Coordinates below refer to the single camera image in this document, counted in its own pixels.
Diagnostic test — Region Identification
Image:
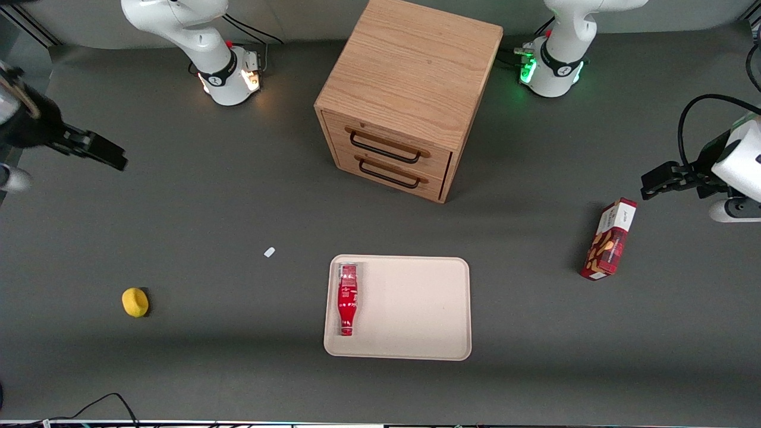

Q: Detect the black cable at left arm base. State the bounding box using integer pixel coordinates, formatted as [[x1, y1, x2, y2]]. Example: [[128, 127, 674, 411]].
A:
[[498, 17, 557, 67]]

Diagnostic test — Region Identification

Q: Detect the black cable at right arm base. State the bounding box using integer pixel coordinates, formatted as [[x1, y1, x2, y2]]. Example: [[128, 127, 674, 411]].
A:
[[222, 13, 284, 46]]

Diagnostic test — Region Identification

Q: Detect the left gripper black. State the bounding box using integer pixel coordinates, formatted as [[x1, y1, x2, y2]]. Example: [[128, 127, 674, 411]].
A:
[[641, 131, 734, 200]]

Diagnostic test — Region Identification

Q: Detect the wooden drawer cabinet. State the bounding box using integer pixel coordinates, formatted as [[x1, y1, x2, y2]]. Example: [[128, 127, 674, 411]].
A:
[[314, 0, 505, 204]]

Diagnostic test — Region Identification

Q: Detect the thin black hanging cable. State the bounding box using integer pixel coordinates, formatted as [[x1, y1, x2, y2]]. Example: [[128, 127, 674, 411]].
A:
[[746, 40, 761, 93]]

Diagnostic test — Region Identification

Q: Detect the yellow lemon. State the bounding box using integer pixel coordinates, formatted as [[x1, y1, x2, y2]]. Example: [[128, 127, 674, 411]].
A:
[[122, 288, 149, 318]]

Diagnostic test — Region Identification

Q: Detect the cream rectangular tray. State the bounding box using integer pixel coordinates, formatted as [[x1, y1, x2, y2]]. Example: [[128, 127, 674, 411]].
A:
[[323, 255, 473, 361]]

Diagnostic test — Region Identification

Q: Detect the wooden drawer front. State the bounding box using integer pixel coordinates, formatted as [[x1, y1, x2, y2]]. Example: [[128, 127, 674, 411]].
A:
[[323, 111, 454, 180], [333, 146, 448, 202]]

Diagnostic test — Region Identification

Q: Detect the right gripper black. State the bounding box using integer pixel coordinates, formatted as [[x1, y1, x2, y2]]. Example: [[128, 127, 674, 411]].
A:
[[0, 61, 129, 172]]

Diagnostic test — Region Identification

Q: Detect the red tartan shortbread box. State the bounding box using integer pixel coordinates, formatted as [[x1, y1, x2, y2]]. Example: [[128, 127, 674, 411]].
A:
[[580, 197, 638, 281]]

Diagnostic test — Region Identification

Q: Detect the black metal drawer handle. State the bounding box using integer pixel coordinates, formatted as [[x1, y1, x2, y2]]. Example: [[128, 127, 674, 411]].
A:
[[349, 130, 430, 164], [357, 156, 427, 190]]

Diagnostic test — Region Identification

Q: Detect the black cable at arm base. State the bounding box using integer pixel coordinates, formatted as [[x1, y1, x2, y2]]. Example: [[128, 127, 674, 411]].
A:
[[498, 17, 557, 67], [222, 13, 284, 46]]

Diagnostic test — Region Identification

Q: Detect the black cable at table edge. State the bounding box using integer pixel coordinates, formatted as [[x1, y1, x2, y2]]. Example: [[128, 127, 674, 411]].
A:
[[0, 392, 141, 428]]

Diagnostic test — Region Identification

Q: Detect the red coke bottle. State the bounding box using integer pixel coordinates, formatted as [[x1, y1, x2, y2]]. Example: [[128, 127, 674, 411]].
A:
[[337, 262, 360, 337]]

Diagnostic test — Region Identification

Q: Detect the black cable loop on left arm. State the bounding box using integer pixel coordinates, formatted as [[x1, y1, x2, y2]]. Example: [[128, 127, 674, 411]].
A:
[[678, 93, 761, 174]]

